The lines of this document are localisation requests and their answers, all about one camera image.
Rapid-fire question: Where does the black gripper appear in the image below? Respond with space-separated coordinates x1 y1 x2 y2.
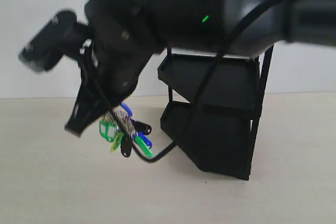
65 0 168 137

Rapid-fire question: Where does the bunch of coloured key tags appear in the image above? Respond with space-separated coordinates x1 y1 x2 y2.
99 102 153 158

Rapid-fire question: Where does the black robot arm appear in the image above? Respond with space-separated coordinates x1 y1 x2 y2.
65 0 335 136

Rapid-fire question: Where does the black two-tier metal rack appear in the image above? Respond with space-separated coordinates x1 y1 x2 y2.
157 48 273 180

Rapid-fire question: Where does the black cable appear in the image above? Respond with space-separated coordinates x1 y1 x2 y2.
89 0 300 164

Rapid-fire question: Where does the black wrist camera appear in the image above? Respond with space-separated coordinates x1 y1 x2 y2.
18 9 93 73

